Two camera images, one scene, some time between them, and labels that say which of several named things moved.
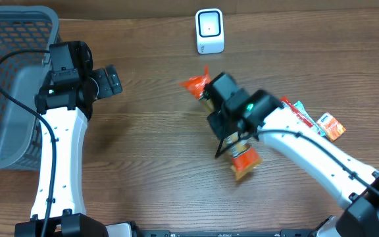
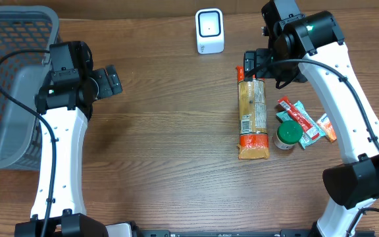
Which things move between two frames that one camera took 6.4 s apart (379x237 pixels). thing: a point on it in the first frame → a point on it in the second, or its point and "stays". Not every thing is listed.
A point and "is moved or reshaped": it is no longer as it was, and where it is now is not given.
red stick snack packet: [292, 108] stays
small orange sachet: [331, 127] stays
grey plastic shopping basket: [14, 44] stays
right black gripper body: [216, 122] → [252, 63]
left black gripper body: [111, 81] stays
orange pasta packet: [244, 156] is moved or reshaped
